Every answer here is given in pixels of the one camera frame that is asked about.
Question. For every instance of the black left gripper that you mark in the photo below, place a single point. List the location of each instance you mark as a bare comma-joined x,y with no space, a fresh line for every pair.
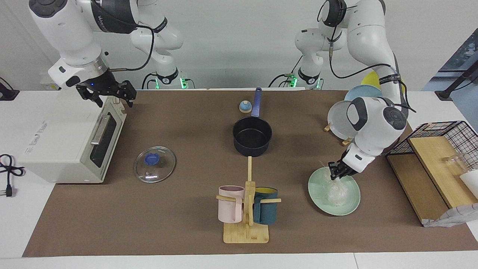
345,169

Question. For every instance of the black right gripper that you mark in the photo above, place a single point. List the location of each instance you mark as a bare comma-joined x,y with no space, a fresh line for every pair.
104,87

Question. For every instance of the clear bag of vermicelli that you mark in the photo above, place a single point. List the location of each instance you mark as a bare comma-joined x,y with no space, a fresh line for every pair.
338,194

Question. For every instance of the glass lid with blue knob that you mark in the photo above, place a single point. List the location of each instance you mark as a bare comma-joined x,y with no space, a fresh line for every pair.
160,168

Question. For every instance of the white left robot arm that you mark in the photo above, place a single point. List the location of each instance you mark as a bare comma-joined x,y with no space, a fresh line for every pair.
373,127

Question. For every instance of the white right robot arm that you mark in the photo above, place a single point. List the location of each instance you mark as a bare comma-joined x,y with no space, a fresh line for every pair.
71,33

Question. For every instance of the mint green plate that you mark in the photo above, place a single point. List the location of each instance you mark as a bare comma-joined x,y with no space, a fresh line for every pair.
317,192

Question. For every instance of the wooden plate rack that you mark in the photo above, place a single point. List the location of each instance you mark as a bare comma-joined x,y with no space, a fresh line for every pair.
328,127

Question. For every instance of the grey plate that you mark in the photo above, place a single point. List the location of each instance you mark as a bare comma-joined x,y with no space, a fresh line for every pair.
338,121

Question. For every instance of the light blue plate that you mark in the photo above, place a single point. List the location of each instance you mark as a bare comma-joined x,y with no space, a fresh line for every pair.
364,93

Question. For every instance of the yellow plate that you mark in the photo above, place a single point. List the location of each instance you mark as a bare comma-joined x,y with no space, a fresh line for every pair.
371,80

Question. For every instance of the white toaster oven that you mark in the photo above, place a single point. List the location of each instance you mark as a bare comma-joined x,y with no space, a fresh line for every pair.
63,138

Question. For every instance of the white power strip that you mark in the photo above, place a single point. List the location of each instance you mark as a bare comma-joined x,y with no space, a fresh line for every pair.
46,86

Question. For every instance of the darker wooden board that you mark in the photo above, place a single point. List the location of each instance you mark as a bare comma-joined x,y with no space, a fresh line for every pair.
414,186

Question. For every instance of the dark teal mug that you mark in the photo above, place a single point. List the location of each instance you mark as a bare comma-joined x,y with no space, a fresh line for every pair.
266,213

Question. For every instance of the light wooden board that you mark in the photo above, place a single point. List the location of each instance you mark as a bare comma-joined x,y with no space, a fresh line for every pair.
437,168

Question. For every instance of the black table clamp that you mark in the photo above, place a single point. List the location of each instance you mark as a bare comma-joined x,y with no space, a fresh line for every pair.
7,94

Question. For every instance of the wooden mug stand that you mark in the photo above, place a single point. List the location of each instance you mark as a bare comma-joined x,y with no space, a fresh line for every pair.
246,234

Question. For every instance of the pink mug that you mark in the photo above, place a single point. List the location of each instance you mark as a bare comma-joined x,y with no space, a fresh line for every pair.
229,209

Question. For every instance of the small blue wooden bell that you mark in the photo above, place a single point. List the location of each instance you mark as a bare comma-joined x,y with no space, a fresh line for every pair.
245,107

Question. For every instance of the clear glass cup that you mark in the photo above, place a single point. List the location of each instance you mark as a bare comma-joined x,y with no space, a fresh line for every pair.
455,161

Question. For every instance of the brown table mat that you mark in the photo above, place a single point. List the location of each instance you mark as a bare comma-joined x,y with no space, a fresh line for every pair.
168,209

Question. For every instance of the grey patterned paper bag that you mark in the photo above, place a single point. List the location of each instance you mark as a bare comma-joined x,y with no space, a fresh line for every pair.
453,217

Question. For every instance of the white cup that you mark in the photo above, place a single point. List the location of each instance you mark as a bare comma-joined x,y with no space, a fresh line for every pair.
471,183

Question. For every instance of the black stand leg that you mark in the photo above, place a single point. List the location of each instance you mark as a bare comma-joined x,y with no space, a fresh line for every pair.
444,93

